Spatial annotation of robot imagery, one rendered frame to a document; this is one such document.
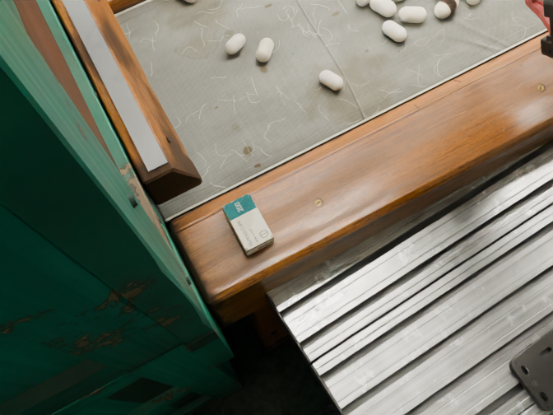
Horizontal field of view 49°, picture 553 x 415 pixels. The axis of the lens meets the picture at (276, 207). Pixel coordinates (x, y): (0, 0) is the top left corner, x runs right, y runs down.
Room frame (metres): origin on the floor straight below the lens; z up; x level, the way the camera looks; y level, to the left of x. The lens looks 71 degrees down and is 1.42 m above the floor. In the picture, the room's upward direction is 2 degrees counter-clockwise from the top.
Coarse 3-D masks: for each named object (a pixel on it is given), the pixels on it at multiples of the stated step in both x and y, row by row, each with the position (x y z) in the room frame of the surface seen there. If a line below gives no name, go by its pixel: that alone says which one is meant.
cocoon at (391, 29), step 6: (384, 24) 0.48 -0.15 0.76; (390, 24) 0.48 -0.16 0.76; (396, 24) 0.48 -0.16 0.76; (384, 30) 0.47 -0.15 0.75; (390, 30) 0.47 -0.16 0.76; (396, 30) 0.47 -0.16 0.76; (402, 30) 0.47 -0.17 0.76; (390, 36) 0.47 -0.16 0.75; (396, 36) 0.46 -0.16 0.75; (402, 36) 0.46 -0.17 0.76
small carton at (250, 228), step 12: (228, 204) 0.23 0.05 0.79; (240, 204) 0.23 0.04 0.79; (252, 204) 0.23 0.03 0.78; (228, 216) 0.22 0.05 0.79; (240, 216) 0.21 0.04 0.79; (252, 216) 0.21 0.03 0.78; (240, 228) 0.20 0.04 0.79; (252, 228) 0.20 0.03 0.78; (264, 228) 0.20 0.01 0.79; (240, 240) 0.19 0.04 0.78; (252, 240) 0.19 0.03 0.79; (264, 240) 0.19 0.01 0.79; (252, 252) 0.18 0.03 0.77
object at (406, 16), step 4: (404, 8) 0.50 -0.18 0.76; (408, 8) 0.50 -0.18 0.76; (412, 8) 0.50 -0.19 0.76; (416, 8) 0.50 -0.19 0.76; (420, 8) 0.50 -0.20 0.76; (400, 12) 0.50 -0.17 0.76; (404, 12) 0.49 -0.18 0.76; (408, 12) 0.49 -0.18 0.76; (412, 12) 0.49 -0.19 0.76; (416, 12) 0.49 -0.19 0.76; (420, 12) 0.49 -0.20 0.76; (424, 12) 0.49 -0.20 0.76; (400, 16) 0.49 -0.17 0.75; (404, 16) 0.49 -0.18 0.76; (408, 16) 0.49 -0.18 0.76; (412, 16) 0.49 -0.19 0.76; (416, 16) 0.49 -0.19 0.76; (420, 16) 0.49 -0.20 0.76; (424, 16) 0.49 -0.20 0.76; (404, 20) 0.49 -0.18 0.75; (408, 20) 0.49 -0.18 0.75; (412, 20) 0.49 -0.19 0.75; (416, 20) 0.49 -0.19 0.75; (420, 20) 0.49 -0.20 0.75; (424, 20) 0.49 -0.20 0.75
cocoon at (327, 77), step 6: (324, 72) 0.41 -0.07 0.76; (330, 72) 0.41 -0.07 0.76; (324, 78) 0.40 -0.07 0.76; (330, 78) 0.40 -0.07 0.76; (336, 78) 0.40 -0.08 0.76; (324, 84) 0.40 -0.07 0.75; (330, 84) 0.40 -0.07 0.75; (336, 84) 0.39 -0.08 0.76; (342, 84) 0.40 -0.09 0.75; (336, 90) 0.39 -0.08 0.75
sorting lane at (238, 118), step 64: (256, 0) 0.54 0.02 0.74; (320, 0) 0.53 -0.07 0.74; (512, 0) 0.52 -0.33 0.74; (192, 64) 0.44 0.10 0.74; (256, 64) 0.44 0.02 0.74; (320, 64) 0.43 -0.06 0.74; (384, 64) 0.43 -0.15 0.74; (448, 64) 0.43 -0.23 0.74; (192, 128) 0.35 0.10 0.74; (256, 128) 0.34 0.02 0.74; (320, 128) 0.34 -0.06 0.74; (192, 192) 0.26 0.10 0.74
